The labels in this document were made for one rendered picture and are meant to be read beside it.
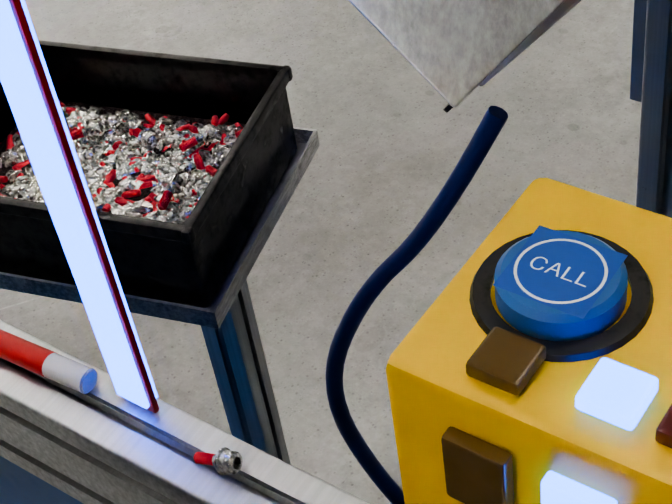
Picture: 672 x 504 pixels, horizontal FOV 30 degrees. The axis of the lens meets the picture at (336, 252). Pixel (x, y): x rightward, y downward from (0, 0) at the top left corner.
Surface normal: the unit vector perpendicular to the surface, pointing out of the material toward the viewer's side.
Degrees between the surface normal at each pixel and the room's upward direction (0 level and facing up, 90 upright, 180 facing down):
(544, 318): 45
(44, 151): 90
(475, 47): 55
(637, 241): 0
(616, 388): 0
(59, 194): 90
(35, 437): 90
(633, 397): 0
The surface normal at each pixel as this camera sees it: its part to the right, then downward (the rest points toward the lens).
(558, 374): -0.12, -0.72
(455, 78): -0.06, 0.15
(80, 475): -0.56, 0.62
